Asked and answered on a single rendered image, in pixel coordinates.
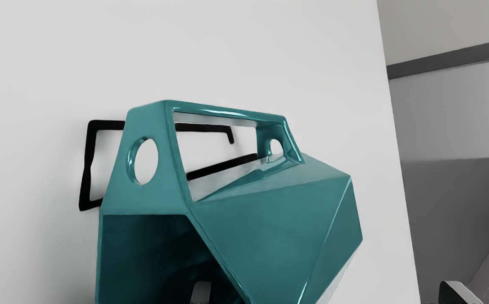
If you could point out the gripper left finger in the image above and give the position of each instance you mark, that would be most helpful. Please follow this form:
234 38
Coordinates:
202 294

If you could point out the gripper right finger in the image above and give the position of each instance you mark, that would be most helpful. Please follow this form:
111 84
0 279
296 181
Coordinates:
454 294

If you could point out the teal faceted mug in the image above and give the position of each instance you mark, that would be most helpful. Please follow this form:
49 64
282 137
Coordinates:
265 223

